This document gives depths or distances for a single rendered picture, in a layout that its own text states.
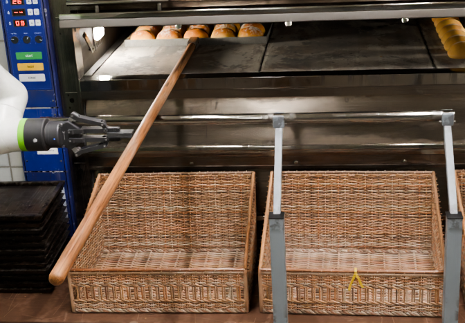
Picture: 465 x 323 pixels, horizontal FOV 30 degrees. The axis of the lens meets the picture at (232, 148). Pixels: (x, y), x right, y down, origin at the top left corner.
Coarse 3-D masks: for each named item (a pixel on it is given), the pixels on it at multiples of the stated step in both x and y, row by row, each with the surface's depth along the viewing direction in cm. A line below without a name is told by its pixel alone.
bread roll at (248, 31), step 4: (244, 28) 330; (248, 28) 329; (252, 28) 329; (256, 28) 330; (240, 32) 330; (244, 32) 329; (248, 32) 329; (252, 32) 329; (256, 32) 329; (260, 32) 330; (240, 36) 330; (244, 36) 329; (248, 36) 329; (252, 36) 329; (256, 36) 329
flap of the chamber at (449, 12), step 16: (192, 16) 267; (208, 16) 266; (224, 16) 266; (240, 16) 265; (256, 16) 265; (272, 16) 264; (288, 16) 263; (304, 16) 263; (320, 16) 262; (336, 16) 262; (352, 16) 261; (368, 16) 261; (384, 16) 260; (400, 16) 260; (416, 16) 259; (432, 16) 258; (448, 16) 258; (464, 16) 257
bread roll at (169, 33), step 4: (168, 28) 335; (160, 32) 334; (164, 32) 333; (168, 32) 333; (172, 32) 333; (176, 32) 333; (160, 36) 333; (164, 36) 332; (168, 36) 332; (172, 36) 332; (176, 36) 333; (180, 36) 334
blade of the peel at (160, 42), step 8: (240, 24) 358; (264, 24) 355; (128, 40) 333; (136, 40) 333; (144, 40) 333; (152, 40) 332; (160, 40) 332; (168, 40) 331; (176, 40) 331; (184, 40) 331; (200, 40) 330; (208, 40) 330; (216, 40) 329; (224, 40) 329; (232, 40) 329; (240, 40) 328; (248, 40) 328; (256, 40) 328; (264, 40) 327
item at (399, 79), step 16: (80, 80) 294; (96, 80) 293; (112, 80) 293; (128, 80) 292; (144, 80) 291; (160, 80) 291; (192, 80) 290; (208, 80) 289; (224, 80) 288; (240, 80) 288; (256, 80) 287; (272, 80) 287; (288, 80) 286; (304, 80) 285; (320, 80) 285; (336, 80) 284; (352, 80) 284; (368, 80) 283; (384, 80) 282; (400, 80) 282; (416, 80) 281; (432, 80) 281; (448, 80) 280; (464, 80) 279
